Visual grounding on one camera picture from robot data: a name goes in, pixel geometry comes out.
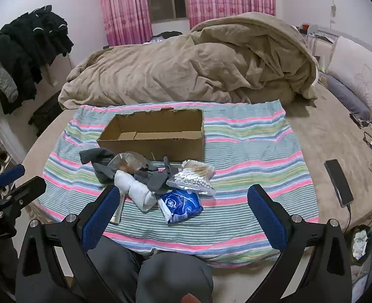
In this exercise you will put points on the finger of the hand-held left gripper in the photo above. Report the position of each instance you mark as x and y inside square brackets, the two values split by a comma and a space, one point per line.
[28, 191]
[12, 173]

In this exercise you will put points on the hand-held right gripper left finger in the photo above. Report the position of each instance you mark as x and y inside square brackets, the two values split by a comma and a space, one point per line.
[100, 219]

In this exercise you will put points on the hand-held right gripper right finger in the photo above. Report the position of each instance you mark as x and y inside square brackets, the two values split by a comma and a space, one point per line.
[267, 221]

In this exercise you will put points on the white sock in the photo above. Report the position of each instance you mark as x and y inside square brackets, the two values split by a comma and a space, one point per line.
[135, 189]

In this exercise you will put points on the clear plastic bread bag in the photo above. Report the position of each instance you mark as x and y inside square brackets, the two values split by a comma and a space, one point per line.
[129, 162]

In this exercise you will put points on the dark grey sock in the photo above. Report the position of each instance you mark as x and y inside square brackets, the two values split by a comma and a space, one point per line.
[151, 180]

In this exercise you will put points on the blue tissue packet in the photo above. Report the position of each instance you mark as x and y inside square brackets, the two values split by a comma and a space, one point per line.
[181, 203]

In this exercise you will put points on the bag of cotton swabs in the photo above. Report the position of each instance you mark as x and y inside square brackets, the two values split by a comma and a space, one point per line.
[192, 176]

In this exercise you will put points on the brown cardboard box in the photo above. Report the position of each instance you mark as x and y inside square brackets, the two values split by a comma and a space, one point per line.
[154, 146]

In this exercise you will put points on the person's left leg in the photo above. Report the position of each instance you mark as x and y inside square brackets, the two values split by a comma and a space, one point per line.
[116, 265]

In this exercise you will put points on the person's leg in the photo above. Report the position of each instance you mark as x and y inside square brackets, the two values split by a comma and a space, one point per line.
[173, 277]
[116, 265]

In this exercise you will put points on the striped pastel cloth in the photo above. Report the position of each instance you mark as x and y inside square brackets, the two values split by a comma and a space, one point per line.
[245, 164]

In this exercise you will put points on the black smartphone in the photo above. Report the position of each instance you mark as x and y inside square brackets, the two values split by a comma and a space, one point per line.
[338, 183]

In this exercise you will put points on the grey quilted garment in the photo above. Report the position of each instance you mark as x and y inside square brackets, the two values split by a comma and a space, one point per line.
[7, 85]

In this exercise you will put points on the person's right leg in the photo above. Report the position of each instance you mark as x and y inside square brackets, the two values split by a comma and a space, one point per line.
[173, 277]

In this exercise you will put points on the trash bin with paper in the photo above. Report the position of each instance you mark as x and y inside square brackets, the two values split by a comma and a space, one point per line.
[361, 243]

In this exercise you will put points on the pile of black clothes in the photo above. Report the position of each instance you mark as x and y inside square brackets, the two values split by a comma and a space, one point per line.
[28, 44]

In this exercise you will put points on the grey pillow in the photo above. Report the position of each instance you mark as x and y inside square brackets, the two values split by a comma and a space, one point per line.
[346, 96]

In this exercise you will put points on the beige duvet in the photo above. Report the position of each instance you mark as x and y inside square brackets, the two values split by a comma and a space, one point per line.
[189, 66]

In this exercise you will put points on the white floral pillow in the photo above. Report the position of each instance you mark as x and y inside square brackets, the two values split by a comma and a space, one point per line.
[359, 69]

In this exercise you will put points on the dark items behind bed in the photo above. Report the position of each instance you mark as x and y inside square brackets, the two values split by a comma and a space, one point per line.
[167, 34]

